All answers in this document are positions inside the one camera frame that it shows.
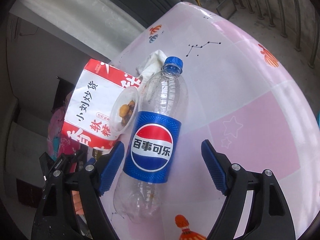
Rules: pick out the metal balcony railing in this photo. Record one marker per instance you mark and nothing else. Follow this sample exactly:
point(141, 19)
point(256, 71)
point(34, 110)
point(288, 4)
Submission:
point(297, 20)

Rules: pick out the Pepsi plastic bottle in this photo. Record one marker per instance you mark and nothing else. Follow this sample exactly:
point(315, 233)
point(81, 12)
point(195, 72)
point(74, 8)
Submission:
point(162, 107)

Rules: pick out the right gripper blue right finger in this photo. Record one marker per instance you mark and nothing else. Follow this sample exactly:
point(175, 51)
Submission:
point(214, 162)

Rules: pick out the white curtain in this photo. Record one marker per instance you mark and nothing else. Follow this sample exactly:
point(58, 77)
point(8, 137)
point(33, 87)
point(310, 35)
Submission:
point(96, 27)

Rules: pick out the pink floral bedding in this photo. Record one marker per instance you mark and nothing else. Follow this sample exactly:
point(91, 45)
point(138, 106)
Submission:
point(57, 142)

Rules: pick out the pink patterned tablecloth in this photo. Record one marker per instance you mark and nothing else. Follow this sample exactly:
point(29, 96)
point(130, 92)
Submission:
point(247, 106)

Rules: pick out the metal dustpan frame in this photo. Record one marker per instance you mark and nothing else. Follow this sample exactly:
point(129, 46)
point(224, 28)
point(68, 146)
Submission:
point(226, 9)

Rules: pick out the white cloth rag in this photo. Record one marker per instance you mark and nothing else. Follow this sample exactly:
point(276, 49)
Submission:
point(150, 66)

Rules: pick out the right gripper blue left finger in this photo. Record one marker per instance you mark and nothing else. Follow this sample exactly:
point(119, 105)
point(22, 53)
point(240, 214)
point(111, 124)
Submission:
point(108, 166)

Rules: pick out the red white snack bag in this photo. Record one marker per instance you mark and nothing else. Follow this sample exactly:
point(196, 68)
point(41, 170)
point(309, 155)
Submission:
point(87, 119)

